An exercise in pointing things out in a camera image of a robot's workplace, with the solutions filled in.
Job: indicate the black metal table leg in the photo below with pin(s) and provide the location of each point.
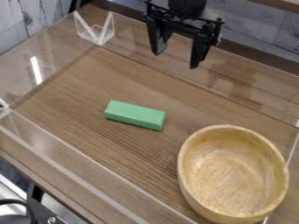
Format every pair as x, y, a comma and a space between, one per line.
44, 216

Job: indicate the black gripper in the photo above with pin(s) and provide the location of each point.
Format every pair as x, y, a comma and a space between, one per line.
187, 17

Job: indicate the round wooden bowl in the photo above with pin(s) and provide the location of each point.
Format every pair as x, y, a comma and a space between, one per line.
232, 174

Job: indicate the clear acrylic corner bracket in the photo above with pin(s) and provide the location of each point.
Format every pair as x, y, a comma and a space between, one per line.
96, 34

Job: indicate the green rectangular block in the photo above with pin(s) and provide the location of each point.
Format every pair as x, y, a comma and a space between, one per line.
136, 115

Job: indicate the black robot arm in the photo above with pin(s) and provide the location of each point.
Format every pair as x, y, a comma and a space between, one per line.
183, 17

